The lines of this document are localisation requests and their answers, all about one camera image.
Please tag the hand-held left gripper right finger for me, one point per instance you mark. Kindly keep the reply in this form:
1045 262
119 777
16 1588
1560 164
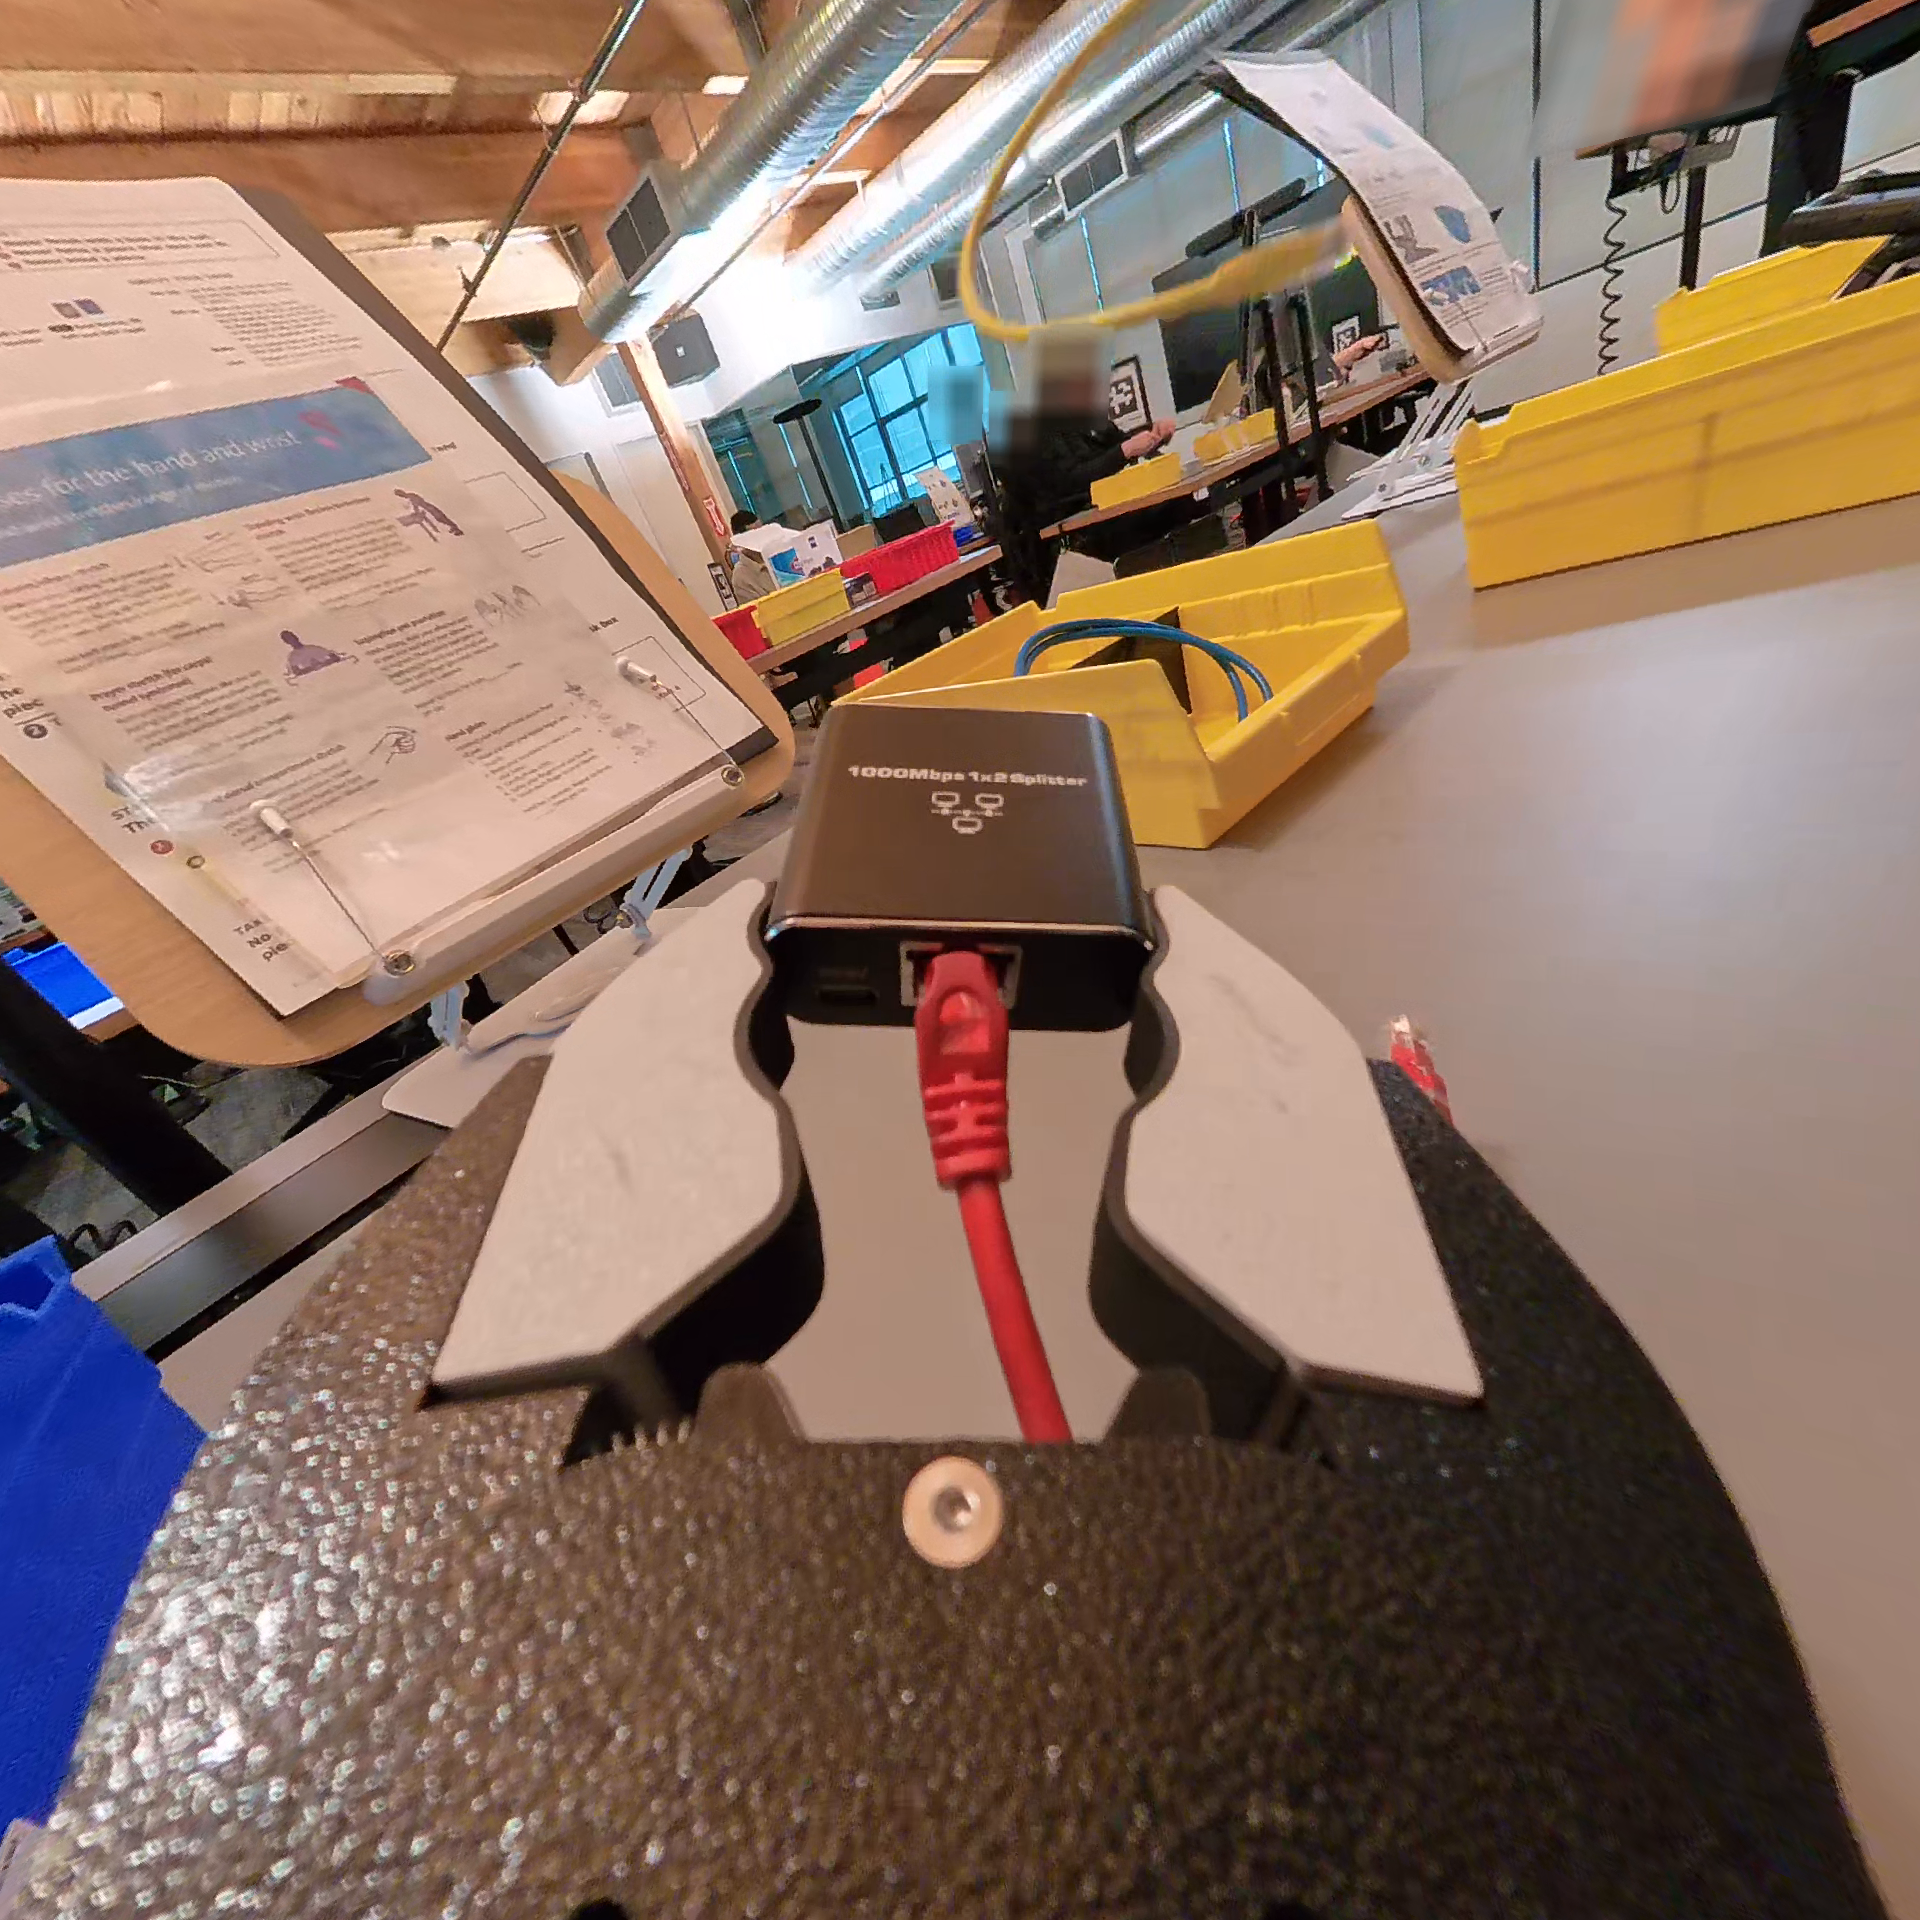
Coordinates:
1291 1184

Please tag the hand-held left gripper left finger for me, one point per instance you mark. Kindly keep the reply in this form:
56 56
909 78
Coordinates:
630 1184

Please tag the black network splitter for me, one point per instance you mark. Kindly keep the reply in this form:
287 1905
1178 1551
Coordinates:
962 856

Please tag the blue plastic bin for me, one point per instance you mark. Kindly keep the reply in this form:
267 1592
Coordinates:
77 1500

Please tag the black standing desk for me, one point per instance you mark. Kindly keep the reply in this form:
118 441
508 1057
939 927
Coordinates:
1862 91

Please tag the instruction sheet on wooden stand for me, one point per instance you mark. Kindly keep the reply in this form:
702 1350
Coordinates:
676 629

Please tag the small yellow plastic bin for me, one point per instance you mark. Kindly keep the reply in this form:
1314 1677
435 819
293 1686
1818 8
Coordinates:
1136 481
803 608

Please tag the white blue cardboard box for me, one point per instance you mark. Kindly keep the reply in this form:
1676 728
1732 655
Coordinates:
803 557

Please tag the printed instruction sheet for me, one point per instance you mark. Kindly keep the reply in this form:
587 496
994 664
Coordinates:
301 599

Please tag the red plastic bin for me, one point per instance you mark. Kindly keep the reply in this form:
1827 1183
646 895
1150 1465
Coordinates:
902 559

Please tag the large yellow plastic bin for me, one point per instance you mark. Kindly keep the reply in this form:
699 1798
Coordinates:
1757 301
1682 481

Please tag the black loudspeaker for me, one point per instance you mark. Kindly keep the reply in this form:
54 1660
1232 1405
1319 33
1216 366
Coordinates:
687 348

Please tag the large black screen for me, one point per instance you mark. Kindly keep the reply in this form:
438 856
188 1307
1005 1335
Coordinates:
1200 339

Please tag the wooden document stand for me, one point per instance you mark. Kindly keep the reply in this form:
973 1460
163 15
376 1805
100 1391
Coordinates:
1426 224

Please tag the silver air duct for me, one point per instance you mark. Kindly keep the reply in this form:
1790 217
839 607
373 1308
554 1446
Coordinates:
1079 119
780 135

